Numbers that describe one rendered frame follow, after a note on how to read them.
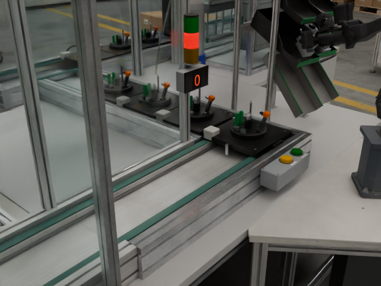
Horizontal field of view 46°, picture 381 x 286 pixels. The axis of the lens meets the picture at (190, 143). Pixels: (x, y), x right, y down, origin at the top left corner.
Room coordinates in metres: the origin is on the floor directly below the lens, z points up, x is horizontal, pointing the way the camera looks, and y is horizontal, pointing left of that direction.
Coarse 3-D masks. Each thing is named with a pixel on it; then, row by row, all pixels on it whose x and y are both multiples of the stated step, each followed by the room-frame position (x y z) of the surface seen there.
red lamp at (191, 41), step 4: (184, 32) 1.46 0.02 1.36; (184, 36) 1.46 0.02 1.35; (188, 36) 1.45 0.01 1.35; (192, 36) 1.44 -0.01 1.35; (196, 36) 1.45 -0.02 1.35; (184, 40) 1.46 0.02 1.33; (188, 40) 1.45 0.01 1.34; (192, 40) 1.44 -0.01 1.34; (196, 40) 1.45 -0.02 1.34; (184, 44) 1.46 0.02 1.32; (188, 44) 1.45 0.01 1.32; (192, 44) 1.44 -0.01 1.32; (196, 44) 1.45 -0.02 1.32; (188, 48) 1.45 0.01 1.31; (192, 48) 1.44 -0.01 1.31
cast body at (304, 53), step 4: (300, 36) 1.71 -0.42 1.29; (316, 40) 1.65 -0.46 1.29; (296, 44) 1.69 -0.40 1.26; (300, 44) 1.67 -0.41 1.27; (316, 44) 1.65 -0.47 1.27; (300, 48) 1.67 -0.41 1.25; (312, 48) 1.66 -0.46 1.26; (300, 52) 1.67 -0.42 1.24; (304, 52) 1.65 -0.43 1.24; (308, 52) 1.65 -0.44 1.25; (312, 52) 1.66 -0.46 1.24; (304, 56) 1.66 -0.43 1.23; (308, 56) 1.67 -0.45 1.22
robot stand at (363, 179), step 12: (372, 132) 1.34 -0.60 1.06; (372, 144) 1.25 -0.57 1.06; (360, 156) 1.36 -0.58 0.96; (372, 156) 1.28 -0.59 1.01; (360, 168) 1.34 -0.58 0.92; (372, 168) 1.27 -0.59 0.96; (360, 180) 1.32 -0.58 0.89; (372, 180) 1.26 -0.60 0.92; (360, 192) 1.27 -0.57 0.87; (372, 192) 1.26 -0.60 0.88
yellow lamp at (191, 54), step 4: (184, 48) 1.46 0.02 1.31; (196, 48) 1.45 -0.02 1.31; (184, 52) 1.46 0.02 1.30; (188, 52) 1.45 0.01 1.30; (192, 52) 1.44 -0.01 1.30; (196, 52) 1.45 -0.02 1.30; (184, 56) 1.46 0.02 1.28; (188, 56) 1.45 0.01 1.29; (192, 56) 1.44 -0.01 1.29; (196, 56) 1.45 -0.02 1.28; (184, 60) 1.46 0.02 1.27; (188, 60) 1.45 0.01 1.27; (192, 60) 1.44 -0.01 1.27; (196, 60) 1.45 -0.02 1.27
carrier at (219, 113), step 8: (200, 88) 1.76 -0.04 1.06; (192, 96) 1.74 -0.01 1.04; (200, 96) 1.76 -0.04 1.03; (192, 104) 1.74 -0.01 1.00; (200, 104) 1.76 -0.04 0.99; (192, 112) 1.65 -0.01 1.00; (200, 112) 1.68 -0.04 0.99; (208, 112) 1.66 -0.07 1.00; (216, 112) 1.73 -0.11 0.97; (192, 120) 1.63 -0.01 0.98; (200, 120) 1.63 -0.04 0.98; (208, 120) 1.65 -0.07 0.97; (216, 120) 1.65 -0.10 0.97; (224, 120) 1.65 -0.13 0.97; (192, 128) 1.57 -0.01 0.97; (200, 128) 1.57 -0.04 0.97
